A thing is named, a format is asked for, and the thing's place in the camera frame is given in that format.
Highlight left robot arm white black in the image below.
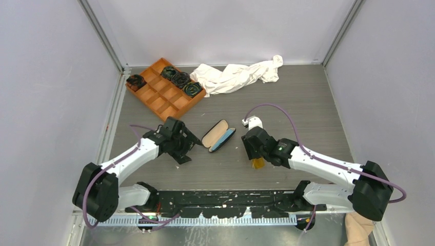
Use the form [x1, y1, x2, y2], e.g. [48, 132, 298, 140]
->
[72, 117, 202, 228]

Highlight blue cleaning cloth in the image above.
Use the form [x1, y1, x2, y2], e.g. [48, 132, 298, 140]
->
[209, 128, 235, 152]

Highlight black coiled item middle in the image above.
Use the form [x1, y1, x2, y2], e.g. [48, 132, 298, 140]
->
[171, 72, 191, 89]

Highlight white slotted cable duct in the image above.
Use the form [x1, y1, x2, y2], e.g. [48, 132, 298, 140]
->
[98, 215, 298, 227]

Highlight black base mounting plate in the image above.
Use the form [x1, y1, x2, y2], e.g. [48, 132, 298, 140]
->
[136, 190, 314, 219]

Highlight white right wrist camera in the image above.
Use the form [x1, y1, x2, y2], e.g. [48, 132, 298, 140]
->
[242, 116, 263, 130]

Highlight black coiled item top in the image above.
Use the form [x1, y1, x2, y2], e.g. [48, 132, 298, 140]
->
[160, 66, 179, 81]

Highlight beige cloth bottom right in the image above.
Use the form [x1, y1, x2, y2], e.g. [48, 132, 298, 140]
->
[344, 212, 374, 246]

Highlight black glasses case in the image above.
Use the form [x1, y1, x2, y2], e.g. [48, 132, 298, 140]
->
[201, 119, 236, 153]

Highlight aluminium frame rail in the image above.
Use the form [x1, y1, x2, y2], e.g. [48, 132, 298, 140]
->
[72, 66, 131, 220]

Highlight black coiled item right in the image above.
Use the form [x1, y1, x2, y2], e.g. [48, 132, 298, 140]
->
[183, 82, 203, 98]

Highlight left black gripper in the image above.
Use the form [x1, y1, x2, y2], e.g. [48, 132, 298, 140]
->
[168, 126, 202, 163]

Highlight orange sunglasses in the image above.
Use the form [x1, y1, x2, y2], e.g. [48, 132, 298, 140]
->
[251, 157, 265, 169]

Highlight black coiled item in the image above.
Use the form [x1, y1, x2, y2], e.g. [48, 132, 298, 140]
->
[126, 74, 147, 92]
[183, 82, 203, 98]
[160, 66, 179, 81]
[171, 72, 191, 89]

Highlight orange compartment tray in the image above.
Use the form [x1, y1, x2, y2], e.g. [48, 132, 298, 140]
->
[126, 58, 206, 121]

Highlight black coiled item far left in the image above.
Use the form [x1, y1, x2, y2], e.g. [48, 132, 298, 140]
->
[126, 74, 147, 92]

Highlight white crumpled cloth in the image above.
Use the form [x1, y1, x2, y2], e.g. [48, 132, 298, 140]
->
[190, 55, 283, 97]

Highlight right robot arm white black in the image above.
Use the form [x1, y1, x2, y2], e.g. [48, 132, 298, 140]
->
[241, 127, 393, 221]

